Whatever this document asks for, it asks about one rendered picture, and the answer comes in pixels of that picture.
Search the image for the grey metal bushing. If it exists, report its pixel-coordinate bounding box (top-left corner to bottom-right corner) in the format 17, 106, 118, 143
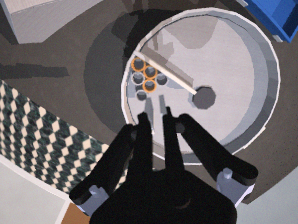
155, 71, 169, 87
131, 71, 145, 85
135, 87, 148, 102

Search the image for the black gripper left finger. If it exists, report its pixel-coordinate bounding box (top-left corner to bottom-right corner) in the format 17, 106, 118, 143
69, 97, 154, 217

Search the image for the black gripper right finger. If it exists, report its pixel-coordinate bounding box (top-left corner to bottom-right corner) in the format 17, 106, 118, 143
159, 95, 258, 213

